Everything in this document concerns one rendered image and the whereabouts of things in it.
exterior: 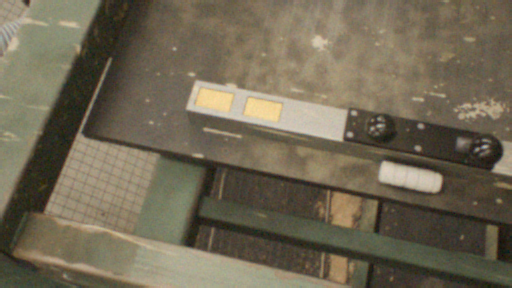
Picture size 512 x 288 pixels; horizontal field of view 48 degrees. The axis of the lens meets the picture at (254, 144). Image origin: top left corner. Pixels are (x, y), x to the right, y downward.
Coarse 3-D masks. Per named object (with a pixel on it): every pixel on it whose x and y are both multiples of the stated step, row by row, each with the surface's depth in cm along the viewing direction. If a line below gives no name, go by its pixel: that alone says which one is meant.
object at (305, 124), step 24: (192, 96) 81; (240, 96) 81; (264, 96) 81; (192, 120) 83; (216, 120) 81; (240, 120) 80; (264, 120) 79; (288, 120) 79; (312, 120) 79; (336, 120) 79; (312, 144) 81; (336, 144) 79; (360, 144) 78; (504, 144) 77; (432, 168) 78; (456, 168) 77; (504, 168) 76
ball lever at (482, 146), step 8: (480, 136) 65; (488, 136) 65; (496, 136) 65; (456, 144) 76; (464, 144) 75; (472, 144) 65; (480, 144) 64; (488, 144) 64; (496, 144) 64; (464, 152) 75; (472, 152) 65; (480, 152) 64; (488, 152) 64; (496, 152) 64; (480, 160) 65; (488, 160) 64; (496, 160) 64
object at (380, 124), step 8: (368, 120) 67; (376, 120) 66; (384, 120) 66; (392, 120) 66; (368, 128) 66; (376, 128) 66; (384, 128) 65; (392, 128) 65; (368, 136) 67; (376, 136) 66; (384, 136) 66; (392, 136) 66; (384, 144) 67
